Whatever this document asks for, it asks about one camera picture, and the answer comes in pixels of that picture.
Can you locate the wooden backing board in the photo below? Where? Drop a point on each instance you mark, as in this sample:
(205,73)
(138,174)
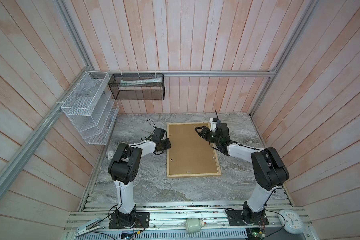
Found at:
(192,150)

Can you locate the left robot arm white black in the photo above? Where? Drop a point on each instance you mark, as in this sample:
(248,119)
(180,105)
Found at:
(125,164)

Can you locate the paper in black basket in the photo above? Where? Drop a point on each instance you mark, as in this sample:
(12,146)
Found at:
(154,82)

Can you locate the white cylindrical device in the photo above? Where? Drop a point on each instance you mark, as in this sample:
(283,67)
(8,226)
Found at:
(194,225)

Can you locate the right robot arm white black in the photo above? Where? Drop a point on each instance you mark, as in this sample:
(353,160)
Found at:
(269,169)

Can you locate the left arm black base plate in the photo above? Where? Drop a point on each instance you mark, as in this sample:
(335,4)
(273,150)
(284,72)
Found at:
(125,221)

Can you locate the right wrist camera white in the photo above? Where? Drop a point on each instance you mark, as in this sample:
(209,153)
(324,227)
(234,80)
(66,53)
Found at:
(213,123)

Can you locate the white wall clock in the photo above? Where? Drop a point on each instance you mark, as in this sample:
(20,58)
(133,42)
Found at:
(291,222)

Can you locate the white wire mesh shelf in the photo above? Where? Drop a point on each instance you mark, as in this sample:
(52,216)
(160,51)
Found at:
(91,109)

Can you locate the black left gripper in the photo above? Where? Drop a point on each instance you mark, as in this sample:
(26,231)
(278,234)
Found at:
(168,144)

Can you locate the black wire mesh basket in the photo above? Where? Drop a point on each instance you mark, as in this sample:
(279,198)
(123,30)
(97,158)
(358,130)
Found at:
(136,93)

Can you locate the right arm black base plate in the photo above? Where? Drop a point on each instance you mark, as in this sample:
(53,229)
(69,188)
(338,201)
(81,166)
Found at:
(246,218)

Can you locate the small white tag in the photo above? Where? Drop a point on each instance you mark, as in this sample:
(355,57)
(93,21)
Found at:
(110,155)

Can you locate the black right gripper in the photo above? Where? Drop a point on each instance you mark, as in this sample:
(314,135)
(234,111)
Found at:
(201,132)

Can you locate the light wooden picture frame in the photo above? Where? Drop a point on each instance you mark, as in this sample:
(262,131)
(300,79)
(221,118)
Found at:
(192,175)

